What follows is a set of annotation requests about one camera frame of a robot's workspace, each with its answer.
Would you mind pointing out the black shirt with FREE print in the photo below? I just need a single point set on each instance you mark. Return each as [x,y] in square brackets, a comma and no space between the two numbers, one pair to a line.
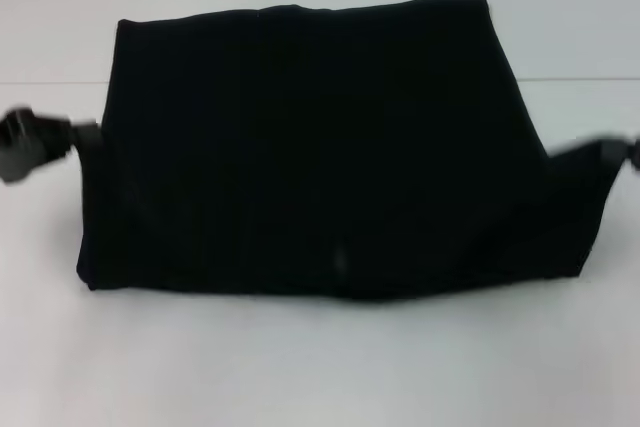
[320,147]

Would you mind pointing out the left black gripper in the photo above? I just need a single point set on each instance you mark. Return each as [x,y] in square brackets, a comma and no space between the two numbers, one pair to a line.
[30,139]

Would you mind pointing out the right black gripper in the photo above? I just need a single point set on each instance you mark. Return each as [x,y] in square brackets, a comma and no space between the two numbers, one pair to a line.
[634,152]

